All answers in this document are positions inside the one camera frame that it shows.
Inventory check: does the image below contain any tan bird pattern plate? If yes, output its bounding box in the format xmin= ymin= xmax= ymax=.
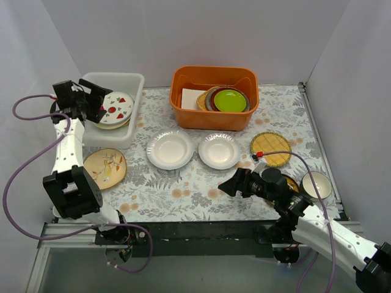
xmin=84 ymin=148 xmax=127 ymax=190

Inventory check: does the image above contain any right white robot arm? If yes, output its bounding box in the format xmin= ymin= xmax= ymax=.
xmin=218 ymin=168 xmax=390 ymax=292

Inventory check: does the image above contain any purple cable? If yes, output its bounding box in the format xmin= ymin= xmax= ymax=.
xmin=2 ymin=93 xmax=154 ymax=273
xmin=256 ymin=150 xmax=337 ymax=293

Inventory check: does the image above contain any white paper sheet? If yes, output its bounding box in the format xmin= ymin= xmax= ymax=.
xmin=181 ymin=89 xmax=205 ymax=110

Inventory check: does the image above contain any lime green round plate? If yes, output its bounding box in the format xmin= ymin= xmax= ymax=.
xmin=213 ymin=89 xmax=247 ymax=112

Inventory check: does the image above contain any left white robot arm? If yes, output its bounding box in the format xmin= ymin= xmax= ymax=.
xmin=43 ymin=79 xmax=131 ymax=244

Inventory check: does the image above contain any white bowl teal rim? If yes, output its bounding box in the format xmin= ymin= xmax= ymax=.
xmin=300 ymin=172 xmax=332 ymax=201

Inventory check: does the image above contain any small woven bamboo tray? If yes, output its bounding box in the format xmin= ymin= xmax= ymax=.
xmin=196 ymin=87 xmax=218 ymax=111

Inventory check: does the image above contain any large white paper plate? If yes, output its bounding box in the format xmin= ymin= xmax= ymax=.
xmin=146 ymin=128 xmax=195 ymax=170

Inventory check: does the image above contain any yellow brown ornate plate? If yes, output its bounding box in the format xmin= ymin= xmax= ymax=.
xmin=283 ymin=174 xmax=300 ymax=193

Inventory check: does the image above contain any pale green cream plate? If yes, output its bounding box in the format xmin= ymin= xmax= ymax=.
xmin=93 ymin=120 xmax=130 ymax=130

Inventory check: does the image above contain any round woven bamboo mat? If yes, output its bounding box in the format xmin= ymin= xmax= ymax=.
xmin=250 ymin=132 xmax=291 ymax=167

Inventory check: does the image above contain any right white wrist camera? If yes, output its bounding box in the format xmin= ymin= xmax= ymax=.
xmin=251 ymin=151 xmax=268 ymax=173

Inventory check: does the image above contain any white plastic bin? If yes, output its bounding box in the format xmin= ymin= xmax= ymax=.
xmin=83 ymin=72 xmax=145 ymax=149

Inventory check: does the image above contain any dark red plate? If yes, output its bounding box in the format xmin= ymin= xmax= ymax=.
xmin=211 ymin=87 xmax=250 ymax=112

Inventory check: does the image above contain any black aluminium base frame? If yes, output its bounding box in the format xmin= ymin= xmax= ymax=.
xmin=36 ymin=210 xmax=367 ymax=266

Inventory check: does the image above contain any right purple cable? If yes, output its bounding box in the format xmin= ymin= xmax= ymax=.
xmin=256 ymin=150 xmax=337 ymax=293

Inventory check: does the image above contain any white watermelon pattern plate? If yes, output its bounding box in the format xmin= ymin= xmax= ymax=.
xmin=100 ymin=92 xmax=134 ymax=126

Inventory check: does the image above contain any grey speckled plate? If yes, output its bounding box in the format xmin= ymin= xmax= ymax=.
xmin=205 ymin=87 xmax=219 ymax=111

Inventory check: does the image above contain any small white paper plate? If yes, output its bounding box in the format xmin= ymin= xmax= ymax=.
xmin=199 ymin=133 xmax=241 ymax=170

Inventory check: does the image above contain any orange plastic bin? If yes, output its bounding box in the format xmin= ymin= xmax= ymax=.
xmin=169 ymin=65 xmax=259 ymax=131

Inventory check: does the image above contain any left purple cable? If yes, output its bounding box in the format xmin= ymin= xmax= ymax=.
xmin=2 ymin=93 xmax=154 ymax=273

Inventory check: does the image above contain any floral pattern table mat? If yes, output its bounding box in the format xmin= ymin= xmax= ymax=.
xmin=60 ymin=84 xmax=343 ymax=223

